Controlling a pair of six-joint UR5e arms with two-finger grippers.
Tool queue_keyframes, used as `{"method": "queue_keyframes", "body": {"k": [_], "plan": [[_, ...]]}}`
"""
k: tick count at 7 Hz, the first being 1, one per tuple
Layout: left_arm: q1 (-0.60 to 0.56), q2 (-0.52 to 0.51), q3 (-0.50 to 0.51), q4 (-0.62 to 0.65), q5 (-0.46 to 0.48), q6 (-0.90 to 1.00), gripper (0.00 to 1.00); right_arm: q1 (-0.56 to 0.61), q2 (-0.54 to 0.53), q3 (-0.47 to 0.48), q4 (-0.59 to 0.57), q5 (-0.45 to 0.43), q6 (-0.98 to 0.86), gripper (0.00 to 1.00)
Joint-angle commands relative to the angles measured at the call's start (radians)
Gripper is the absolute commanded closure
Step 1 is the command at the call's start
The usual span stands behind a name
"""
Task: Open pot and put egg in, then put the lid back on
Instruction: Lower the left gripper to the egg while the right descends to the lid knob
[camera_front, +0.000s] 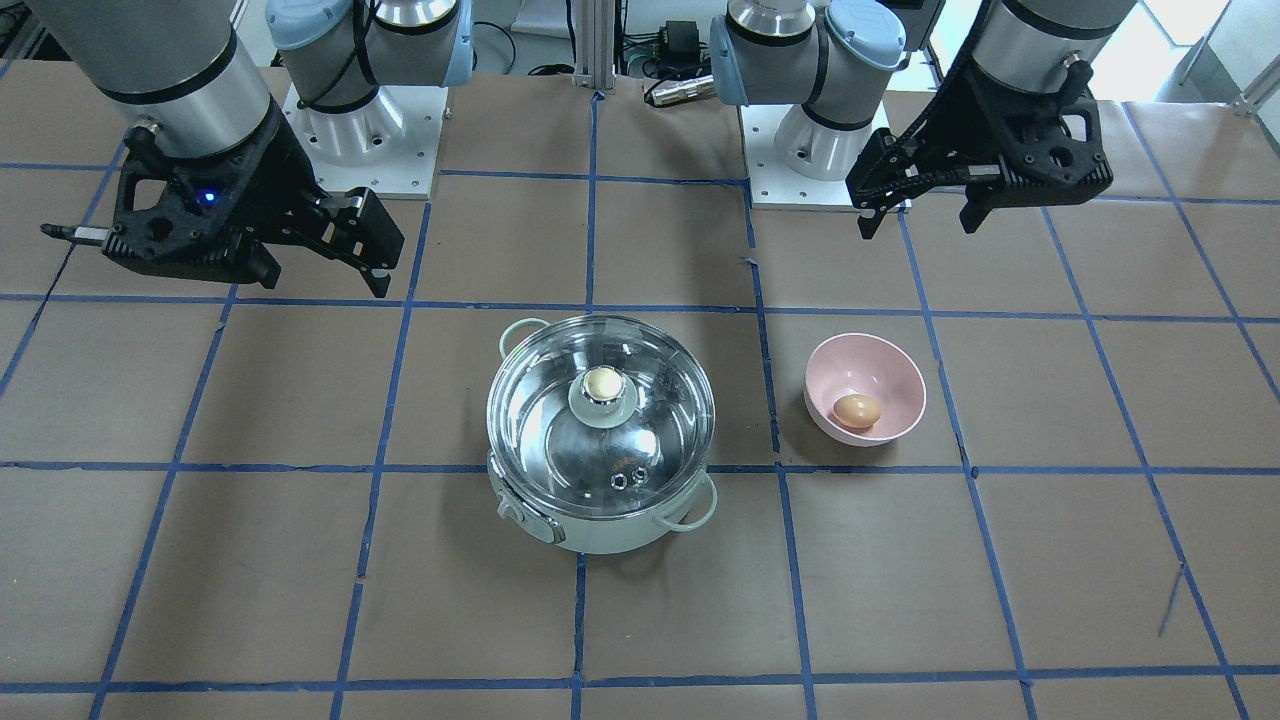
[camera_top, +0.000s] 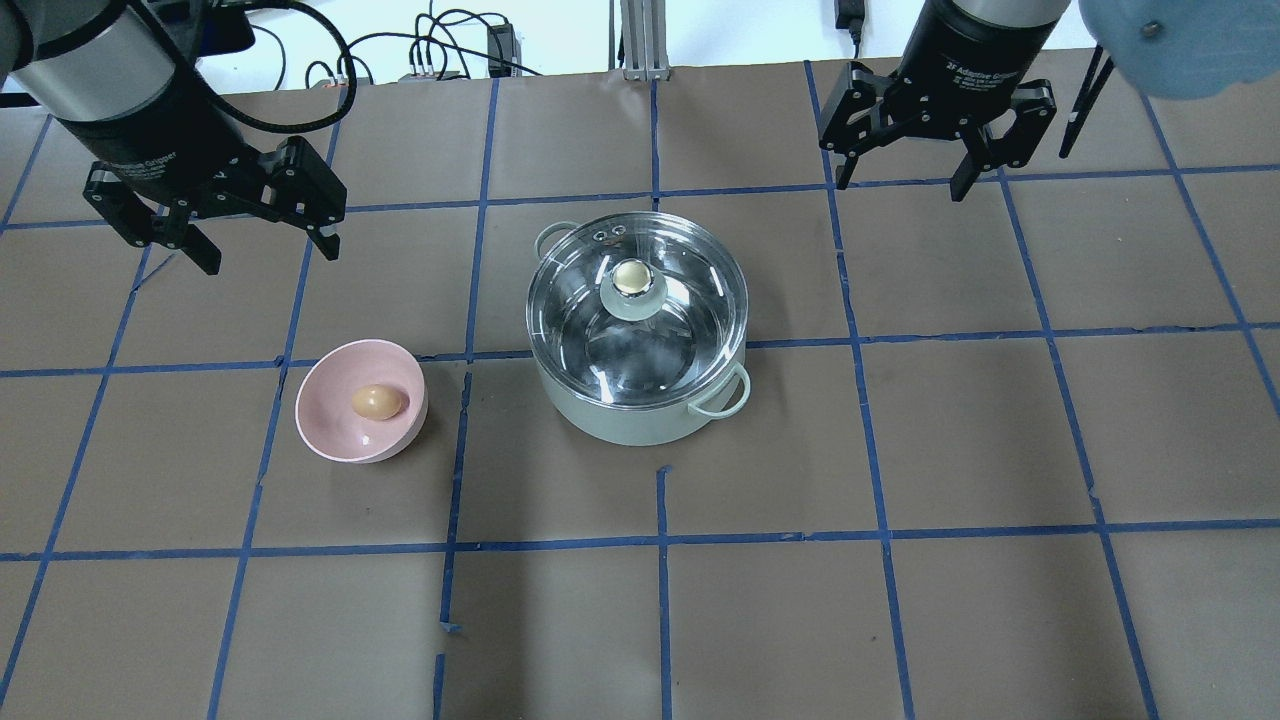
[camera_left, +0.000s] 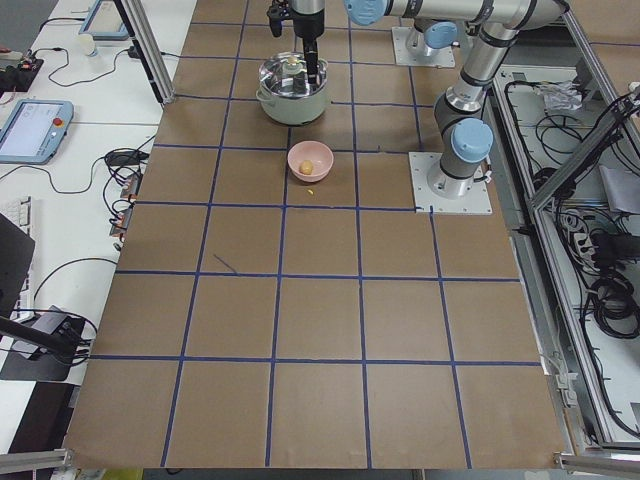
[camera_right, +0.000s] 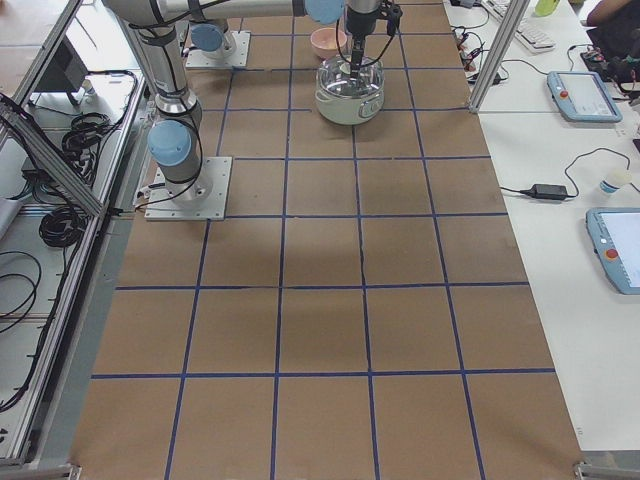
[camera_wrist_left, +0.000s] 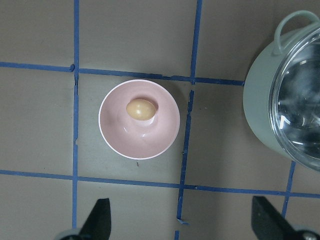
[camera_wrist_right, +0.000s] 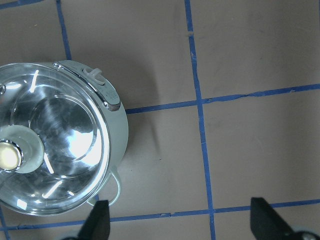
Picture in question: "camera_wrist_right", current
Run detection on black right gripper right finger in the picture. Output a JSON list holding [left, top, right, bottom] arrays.
[[250, 197, 298, 240]]

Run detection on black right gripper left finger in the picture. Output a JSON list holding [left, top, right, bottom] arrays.
[[77, 200, 111, 240]]

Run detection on mint green electric pot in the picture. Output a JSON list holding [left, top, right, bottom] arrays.
[[53, 60, 129, 206]]

